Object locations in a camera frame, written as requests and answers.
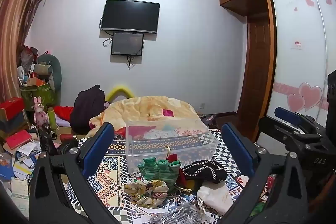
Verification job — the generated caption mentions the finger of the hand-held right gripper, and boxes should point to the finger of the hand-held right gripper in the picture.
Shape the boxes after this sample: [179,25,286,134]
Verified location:
[274,107,326,136]
[259,116,321,156]

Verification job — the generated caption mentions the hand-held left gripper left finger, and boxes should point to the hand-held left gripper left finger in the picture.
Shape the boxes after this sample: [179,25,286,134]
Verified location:
[29,122,116,224]

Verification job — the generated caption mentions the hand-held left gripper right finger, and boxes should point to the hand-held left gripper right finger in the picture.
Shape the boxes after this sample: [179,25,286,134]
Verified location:
[218,122,307,224]

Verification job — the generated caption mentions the black patterned cloth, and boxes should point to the black patterned cloth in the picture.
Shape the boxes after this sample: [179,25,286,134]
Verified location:
[182,160,228,185]

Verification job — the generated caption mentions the clear plastic box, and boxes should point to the clear plastic box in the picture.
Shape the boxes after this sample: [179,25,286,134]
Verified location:
[125,120,219,174]

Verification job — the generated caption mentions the white cloth pouch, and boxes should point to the white cloth pouch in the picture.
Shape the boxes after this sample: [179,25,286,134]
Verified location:
[196,184,234,215]

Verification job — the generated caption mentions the green knitted socks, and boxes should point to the green knitted socks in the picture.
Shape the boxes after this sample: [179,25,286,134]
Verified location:
[138,157,182,184]

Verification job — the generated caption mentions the red cloth piece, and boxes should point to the red cloth piece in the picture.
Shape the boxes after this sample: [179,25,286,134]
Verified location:
[168,153,182,164]

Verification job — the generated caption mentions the floral fabric scrunchie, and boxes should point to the floral fabric scrunchie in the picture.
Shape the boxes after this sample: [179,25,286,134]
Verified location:
[124,179,171,209]

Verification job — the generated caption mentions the grey knitted cloth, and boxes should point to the grey knitted cloth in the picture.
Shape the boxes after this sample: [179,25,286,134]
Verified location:
[148,204,205,224]

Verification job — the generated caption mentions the patterned tile print bedsheet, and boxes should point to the patterned tile print bedsheet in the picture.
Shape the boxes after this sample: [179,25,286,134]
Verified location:
[66,130,276,224]

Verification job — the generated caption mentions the black jacket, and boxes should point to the black jacket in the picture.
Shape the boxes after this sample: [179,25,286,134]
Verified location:
[70,84,107,134]

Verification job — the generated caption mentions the brown wooden door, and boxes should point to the brown wooden door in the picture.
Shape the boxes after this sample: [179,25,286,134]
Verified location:
[238,0,276,143]

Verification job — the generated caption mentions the green bottle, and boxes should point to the green bottle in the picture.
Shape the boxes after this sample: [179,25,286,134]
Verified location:
[47,107,57,131]

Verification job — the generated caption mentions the orange plush blanket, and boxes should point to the orange plush blanket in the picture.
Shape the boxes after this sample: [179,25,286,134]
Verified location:
[88,96,210,139]

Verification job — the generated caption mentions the green cloth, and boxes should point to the green cloth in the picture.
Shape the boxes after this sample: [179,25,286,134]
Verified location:
[249,202,265,217]

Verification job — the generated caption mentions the pink rabbit figure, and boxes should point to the pink rabbit figure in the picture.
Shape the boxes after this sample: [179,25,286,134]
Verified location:
[31,96,48,126]

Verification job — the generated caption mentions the green storage box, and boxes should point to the green storage box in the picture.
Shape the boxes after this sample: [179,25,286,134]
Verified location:
[20,82,57,111]

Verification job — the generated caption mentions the red notebook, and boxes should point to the red notebook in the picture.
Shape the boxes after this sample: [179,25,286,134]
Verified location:
[5,130,32,149]

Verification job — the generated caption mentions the pile of papers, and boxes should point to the pile of papers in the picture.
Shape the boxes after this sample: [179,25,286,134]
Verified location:
[0,140,42,214]

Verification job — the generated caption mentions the grey green plush pillow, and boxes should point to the grey green plush pillow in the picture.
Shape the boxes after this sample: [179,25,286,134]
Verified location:
[35,54,62,98]

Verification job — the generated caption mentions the red box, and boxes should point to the red box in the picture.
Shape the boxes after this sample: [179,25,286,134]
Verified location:
[0,97,26,122]

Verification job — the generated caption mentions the red plastic bag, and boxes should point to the red plastic bag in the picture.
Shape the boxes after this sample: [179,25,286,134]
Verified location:
[21,45,38,67]

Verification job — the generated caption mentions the striped pink curtain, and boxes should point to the striped pink curtain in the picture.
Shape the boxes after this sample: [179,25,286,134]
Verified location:
[0,0,54,104]

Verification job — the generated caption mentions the small black wall monitor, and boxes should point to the small black wall monitor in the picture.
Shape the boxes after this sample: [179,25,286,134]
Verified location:
[110,32,145,56]

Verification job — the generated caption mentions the black wall television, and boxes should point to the black wall television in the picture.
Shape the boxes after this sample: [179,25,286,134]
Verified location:
[101,0,160,34]

